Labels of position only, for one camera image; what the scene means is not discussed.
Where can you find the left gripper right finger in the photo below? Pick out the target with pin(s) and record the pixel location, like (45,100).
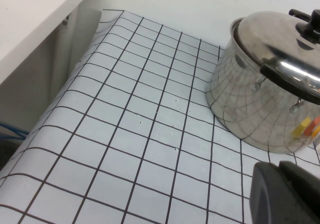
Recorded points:
(310,196)

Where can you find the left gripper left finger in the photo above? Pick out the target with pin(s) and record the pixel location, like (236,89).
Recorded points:
(270,199)

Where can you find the steel lid black knob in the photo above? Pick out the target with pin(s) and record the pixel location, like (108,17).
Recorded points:
(270,36)

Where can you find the white black-grid table mat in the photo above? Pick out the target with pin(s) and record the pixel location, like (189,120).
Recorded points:
(120,138)

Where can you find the white board edge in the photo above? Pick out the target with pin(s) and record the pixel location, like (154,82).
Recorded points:
(30,16)

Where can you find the small metal bracket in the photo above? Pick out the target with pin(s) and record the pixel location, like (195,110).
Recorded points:
(66,21)

